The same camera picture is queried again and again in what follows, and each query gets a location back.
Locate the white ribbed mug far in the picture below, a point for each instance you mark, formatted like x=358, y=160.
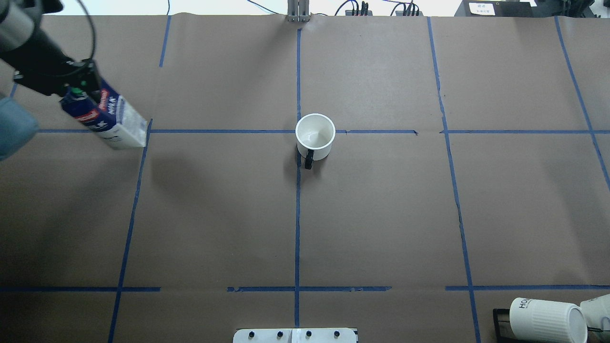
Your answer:
x=596, y=311

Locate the white ribbed mug near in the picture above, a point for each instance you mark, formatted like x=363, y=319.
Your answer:
x=543, y=321

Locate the black wire mug rack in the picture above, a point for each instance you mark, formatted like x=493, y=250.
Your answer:
x=505, y=334

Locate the white ribbed mug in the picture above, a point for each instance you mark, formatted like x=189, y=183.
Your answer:
x=596, y=311
x=543, y=321

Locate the blue white milk carton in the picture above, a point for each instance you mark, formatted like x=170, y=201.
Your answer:
x=112, y=119

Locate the white mug with black handle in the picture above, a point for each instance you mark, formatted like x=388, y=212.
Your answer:
x=315, y=134

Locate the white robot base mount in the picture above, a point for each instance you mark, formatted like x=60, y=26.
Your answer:
x=297, y=335

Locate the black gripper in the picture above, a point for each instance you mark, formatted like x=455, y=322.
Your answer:
x=42, y=70

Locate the black box with label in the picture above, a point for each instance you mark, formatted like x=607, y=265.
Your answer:
x=495, y=8

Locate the aluminium frame post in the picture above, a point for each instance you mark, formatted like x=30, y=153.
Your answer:
x=298, y=11

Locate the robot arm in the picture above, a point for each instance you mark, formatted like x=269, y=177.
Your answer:
x=19, y=18

